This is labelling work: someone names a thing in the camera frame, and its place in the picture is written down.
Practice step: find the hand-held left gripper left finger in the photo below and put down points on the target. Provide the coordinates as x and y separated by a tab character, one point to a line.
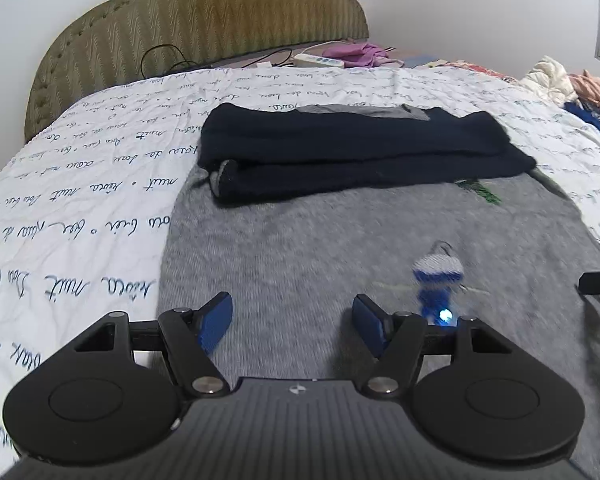
215	321

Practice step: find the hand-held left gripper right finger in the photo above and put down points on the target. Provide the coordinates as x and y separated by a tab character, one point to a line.
371	321

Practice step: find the grey knit sweater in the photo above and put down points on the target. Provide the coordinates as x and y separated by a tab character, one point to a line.
300	260

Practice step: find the black garment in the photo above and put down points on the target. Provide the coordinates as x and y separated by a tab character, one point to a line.
350	150

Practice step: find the pink clothes pile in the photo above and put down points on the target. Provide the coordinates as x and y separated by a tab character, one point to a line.
597	89

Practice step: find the white script-print quilt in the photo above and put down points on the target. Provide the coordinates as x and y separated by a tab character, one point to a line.
90	170

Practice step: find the floral patterned cloth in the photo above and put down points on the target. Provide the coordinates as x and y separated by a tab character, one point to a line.
472	67

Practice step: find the white power strip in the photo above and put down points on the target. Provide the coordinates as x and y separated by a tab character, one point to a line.
320	61

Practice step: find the purple cloth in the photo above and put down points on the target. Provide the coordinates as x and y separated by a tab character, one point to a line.
357	54

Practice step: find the olive padded headboard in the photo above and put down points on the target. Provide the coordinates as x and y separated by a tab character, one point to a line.
190	25

